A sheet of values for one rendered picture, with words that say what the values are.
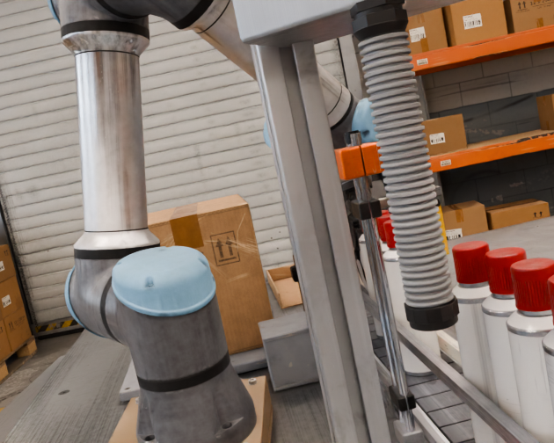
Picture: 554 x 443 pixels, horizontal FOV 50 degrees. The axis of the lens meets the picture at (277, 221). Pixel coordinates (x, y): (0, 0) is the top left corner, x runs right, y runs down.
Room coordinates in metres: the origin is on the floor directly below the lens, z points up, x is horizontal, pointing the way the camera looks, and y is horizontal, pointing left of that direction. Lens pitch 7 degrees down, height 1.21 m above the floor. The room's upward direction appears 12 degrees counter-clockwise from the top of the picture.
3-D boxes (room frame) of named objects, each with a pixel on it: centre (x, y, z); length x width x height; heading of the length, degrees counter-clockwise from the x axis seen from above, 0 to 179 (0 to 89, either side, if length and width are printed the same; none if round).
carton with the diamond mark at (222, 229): (1.22, 0.18, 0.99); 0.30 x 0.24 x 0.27; 6
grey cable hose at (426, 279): (0.38, -0.09, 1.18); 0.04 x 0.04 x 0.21
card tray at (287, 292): (1.55, -0.08, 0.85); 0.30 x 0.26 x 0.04; 5
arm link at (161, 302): (0.72, 0.15, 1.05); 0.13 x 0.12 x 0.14; 39
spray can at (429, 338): (0.77, -0.15, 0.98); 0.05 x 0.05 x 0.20
